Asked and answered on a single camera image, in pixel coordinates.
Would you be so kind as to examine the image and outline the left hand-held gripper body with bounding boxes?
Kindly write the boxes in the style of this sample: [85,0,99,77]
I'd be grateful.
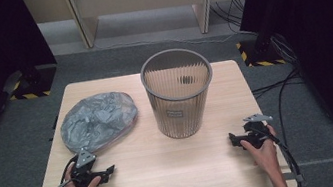
[67,144,110,187]

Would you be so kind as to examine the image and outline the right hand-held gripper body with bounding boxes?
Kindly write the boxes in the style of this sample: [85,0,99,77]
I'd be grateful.
[240,110,279,152]

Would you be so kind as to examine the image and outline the gray plastic garbage bag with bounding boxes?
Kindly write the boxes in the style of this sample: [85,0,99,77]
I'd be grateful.
[54,87,144,158]

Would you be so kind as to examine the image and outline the gray slatted trash bin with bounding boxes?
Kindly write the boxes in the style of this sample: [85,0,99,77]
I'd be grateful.
[136,42,223,144]

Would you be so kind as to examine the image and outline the person's right hand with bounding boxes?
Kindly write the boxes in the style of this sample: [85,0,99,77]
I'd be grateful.
[237,123,285,177]

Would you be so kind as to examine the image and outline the stand base with striped tape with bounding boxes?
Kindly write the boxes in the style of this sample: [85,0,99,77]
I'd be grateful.
[0,62,62,104]
[234,32,288,72]

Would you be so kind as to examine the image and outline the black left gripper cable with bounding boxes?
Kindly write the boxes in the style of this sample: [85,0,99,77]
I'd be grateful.
[46,154,84,187]

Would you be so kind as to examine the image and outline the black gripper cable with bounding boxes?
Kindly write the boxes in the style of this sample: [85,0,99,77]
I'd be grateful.
[263,127,306,187]
[46,154,84,187]

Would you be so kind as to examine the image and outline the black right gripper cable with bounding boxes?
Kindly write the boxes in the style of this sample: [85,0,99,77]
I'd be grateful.
[263,127,306,187]

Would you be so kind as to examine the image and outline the black cables on floor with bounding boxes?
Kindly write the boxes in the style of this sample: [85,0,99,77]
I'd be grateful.
[247,64,311,136]

